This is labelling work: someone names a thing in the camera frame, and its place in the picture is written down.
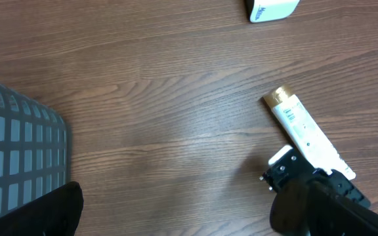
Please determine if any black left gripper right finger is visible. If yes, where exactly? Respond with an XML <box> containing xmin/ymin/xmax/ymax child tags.
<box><xmin>306</xmin><ymin>184</ymin><xmax>378</xmax><ymax>236</ymax></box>

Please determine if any grey plastic mesh basket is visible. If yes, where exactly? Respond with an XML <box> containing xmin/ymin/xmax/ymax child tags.
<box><xmin>0</xmin><ymin>83</ymin><xmax>71</xmax><ymax>218</ymax></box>

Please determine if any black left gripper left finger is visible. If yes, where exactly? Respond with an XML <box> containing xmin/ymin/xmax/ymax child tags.
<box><xmin>0</xmin><ymin>182</ymin><xmax>84</xmax><ymax>236</ymax></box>

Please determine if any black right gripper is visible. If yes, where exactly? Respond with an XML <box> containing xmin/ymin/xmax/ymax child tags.
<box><xmin>259</xmin><ymin>147</ymin><xmax>372</xmax><ymax>236</ymax></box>

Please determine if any white tube with gold cap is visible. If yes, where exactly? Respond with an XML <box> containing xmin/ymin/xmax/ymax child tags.
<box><xmin>263</xmin><ymin>85</ymin><xmax>356</xmax><ymax>180</ymax></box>

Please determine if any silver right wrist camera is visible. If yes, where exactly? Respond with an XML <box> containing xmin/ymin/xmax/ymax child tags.
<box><xmin>268</xmin><ymin>144</ymin><xmax>293</xmax><ymax>167</ymax></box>

